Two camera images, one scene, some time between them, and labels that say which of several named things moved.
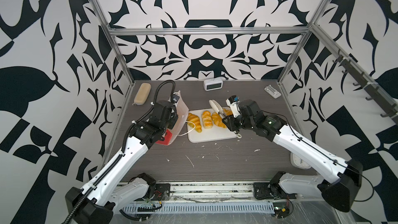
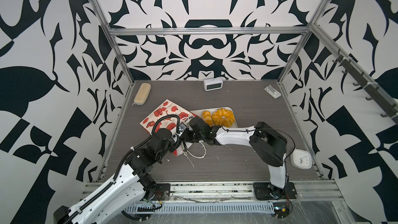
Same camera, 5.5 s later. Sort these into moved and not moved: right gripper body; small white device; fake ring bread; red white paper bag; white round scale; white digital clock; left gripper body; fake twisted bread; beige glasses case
Moved: left gripper body; red white paper bag; right gripper body
Not moved: small white device; beige glasses case; white digital clock; white round scale; fake ring bread; fake twisted bread
